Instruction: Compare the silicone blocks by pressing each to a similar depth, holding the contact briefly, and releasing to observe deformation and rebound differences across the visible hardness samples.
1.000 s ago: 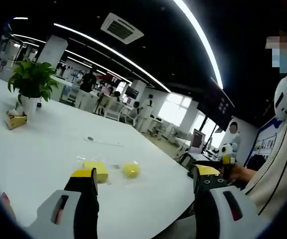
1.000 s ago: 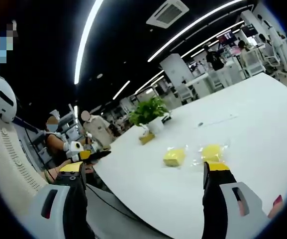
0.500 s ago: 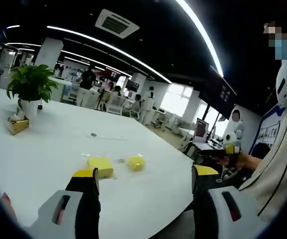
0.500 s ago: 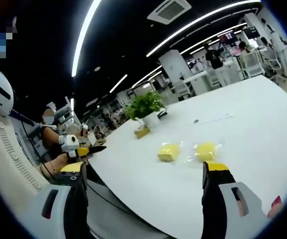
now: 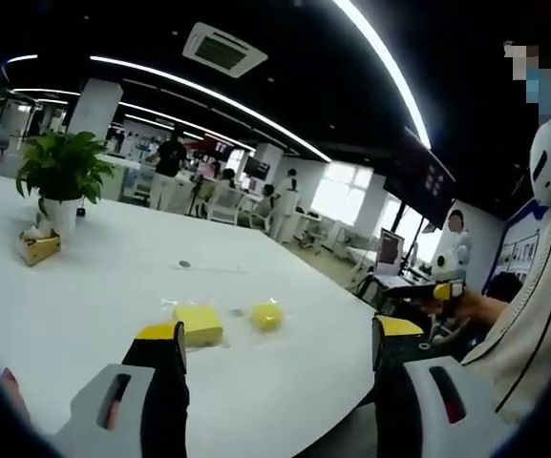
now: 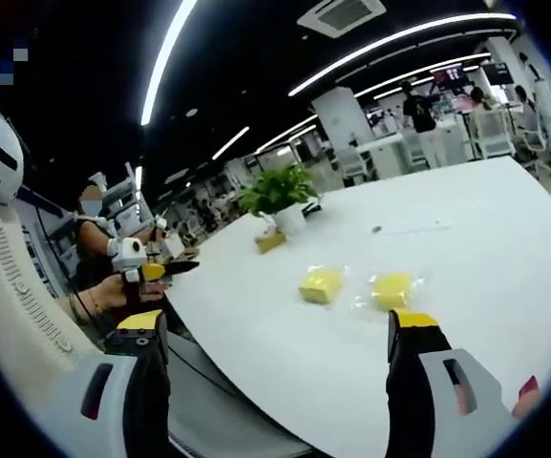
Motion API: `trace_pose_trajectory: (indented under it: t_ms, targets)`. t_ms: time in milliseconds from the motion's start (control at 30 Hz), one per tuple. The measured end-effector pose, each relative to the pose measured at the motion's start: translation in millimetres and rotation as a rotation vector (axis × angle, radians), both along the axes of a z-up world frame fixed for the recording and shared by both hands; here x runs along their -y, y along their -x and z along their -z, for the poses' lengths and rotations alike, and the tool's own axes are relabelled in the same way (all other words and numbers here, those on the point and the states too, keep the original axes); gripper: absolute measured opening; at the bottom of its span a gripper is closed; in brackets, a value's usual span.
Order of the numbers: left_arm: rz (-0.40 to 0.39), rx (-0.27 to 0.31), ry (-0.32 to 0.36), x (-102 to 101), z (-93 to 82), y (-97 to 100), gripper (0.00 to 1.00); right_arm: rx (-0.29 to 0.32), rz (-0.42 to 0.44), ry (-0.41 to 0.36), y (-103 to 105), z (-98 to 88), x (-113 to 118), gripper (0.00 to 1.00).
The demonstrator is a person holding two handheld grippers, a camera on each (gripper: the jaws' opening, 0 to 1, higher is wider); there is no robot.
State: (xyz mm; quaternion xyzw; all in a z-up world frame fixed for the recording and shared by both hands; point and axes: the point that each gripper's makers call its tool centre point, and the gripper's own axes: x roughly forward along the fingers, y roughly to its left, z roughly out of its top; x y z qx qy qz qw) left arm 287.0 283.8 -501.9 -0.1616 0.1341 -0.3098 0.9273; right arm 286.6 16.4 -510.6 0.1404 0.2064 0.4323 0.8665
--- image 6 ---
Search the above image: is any dark yellow silicone block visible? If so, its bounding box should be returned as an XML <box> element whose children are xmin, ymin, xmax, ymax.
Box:
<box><xmin>254</xmin><ymin>227</ymin><xmax>288</xmax><ymax>254</ymax></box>

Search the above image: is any person's cream ribbed clothing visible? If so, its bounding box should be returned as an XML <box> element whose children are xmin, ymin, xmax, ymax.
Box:
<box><xmin>0</xmin><ymin>202</ymin><xmax>110</xmax><ymax>398</ymax></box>

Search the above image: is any ceiling air conditioner unit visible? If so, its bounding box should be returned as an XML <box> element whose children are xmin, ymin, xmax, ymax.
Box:
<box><xmin>296</xmin><ymin>0</ymin><xmax>387</xmax><ymax>38</ymax></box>

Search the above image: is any person's left hand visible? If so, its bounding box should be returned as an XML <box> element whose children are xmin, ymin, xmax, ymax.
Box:
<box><xmin>90</xmin><ymin>273</ymin><xmax>168</xmax><ymax>313</ymax></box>

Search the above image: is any white office chair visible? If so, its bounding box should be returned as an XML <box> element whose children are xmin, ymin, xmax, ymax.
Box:
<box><xmin>473</xmin><ymin>110</ymin><xmax>517</xmax><ymax>159</ymax></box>
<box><xmin>337</xmin><ymin>146</ymin><xmax>369</xmax><ymax>186</ymax></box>
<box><xmin>520</xmin><ymin>127</ymin><xmax>551</xmax><ymax>178</ymax></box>

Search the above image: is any ceiling light strip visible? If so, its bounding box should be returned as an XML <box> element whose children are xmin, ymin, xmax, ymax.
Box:
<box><xmin>210</xmin><ymin>125</ymin><xmax>252</xmax><ymax>162</ymax></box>
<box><xmin>254</xmin><ymin>113</ymin><xmax>320</xmax><ymax>154</ymax></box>
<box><xmin>352</xmin><ymin>52</ymin><xmax>495</xmax><ymax>100</ymax></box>
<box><xmin>286</xmin><ymin>12</ymin><xmax>519</xmax><ymax>97</ymax></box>
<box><xmin>139</xmin><ymin>0</ymin><xmax>201</xmax><ymax>127</ymax></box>

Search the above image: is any person's right hand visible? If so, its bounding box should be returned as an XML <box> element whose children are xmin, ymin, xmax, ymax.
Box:
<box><xmin>511</xmin><ymin>375</ymin><xmax>542</xmax><ymax>422</ymax></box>

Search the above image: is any wall screen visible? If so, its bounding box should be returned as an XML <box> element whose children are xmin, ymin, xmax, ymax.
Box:
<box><xmin>429</xmin><ymin>63</ymin><xmax>468</xmax><ymax>95</ymax></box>

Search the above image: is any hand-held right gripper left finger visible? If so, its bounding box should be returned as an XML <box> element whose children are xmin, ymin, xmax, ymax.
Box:
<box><xmin>45</xmin><ymin>308</ymin><xmax>172</xmax><ymax>458</ymax></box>

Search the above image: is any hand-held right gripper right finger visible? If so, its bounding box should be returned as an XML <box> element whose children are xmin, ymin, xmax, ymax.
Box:
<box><xmin>385</xmin><ymin>307</ymin><xmax>520</xmax><ymax>458</ymax></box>

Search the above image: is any green plant in white pot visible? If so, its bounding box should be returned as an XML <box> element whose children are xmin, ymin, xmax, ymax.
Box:
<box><xmin>238</xmin><ymin>161</ymin><xmax>325</xmax><ymax>236</ymax></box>

